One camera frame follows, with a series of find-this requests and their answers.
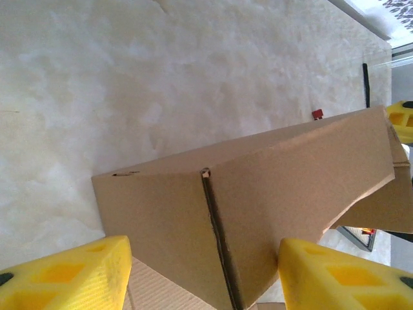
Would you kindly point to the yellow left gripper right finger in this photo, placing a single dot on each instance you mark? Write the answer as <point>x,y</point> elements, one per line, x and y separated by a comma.
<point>345,281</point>

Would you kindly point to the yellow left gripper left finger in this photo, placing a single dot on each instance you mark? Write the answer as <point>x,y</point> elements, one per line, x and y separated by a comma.
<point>64,281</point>

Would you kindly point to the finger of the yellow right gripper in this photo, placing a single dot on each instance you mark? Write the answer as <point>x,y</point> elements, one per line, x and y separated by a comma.
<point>403,126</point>

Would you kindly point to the brown cardboard box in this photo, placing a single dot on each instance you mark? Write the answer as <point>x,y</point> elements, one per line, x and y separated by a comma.
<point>274,181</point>

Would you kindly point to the black board with orange connectors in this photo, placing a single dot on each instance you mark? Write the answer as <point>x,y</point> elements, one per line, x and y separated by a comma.
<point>364,239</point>

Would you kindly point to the aluminium side rail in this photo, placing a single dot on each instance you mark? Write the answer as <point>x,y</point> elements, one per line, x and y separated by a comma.
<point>402,84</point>

